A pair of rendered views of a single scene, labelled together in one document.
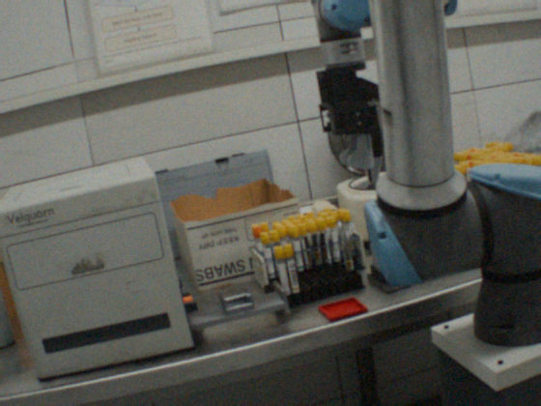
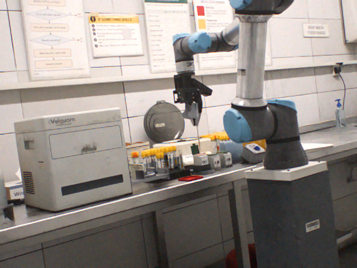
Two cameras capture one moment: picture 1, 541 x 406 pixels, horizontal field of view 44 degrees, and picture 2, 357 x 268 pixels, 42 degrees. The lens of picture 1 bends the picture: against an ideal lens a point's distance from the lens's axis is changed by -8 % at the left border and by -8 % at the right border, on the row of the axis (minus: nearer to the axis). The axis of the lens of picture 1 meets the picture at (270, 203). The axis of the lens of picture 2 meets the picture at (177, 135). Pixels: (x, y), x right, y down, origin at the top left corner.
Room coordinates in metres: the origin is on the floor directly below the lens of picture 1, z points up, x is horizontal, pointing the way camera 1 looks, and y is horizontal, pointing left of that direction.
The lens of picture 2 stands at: (-0.41, 0.67, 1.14)
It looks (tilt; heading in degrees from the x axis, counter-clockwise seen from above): 3 degrees down; 335
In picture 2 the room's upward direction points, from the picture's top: 7 degrees counter-clockwise
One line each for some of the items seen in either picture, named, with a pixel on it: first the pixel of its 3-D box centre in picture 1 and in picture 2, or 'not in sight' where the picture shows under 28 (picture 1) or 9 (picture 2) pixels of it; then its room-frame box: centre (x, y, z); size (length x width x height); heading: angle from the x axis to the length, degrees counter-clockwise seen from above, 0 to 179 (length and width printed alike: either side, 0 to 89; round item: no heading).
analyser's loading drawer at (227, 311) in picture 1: (224, 306); (140, 176); (1.16, 0.11, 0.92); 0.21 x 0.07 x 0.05; 102
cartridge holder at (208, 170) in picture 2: (388, 274); (201, 168); (1.25, -0.19, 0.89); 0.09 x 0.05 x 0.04; 12
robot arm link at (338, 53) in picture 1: (344, 53); (186, 67); (1.24, -0.17, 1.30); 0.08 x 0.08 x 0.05
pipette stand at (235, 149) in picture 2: not in sight; (231, 152); (1.35, -0.40, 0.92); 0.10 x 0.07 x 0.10; 97
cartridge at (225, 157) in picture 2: not in sight; (224, 159); (1.29, -0.32, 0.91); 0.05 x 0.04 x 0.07; 12
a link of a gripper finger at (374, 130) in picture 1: (371, 131); (197, 102); (1.22, -0.19, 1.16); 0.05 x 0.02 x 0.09; 12
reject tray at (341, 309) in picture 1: (342, 308); (190, 178); (1.16, -0.09, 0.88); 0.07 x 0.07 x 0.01; 12
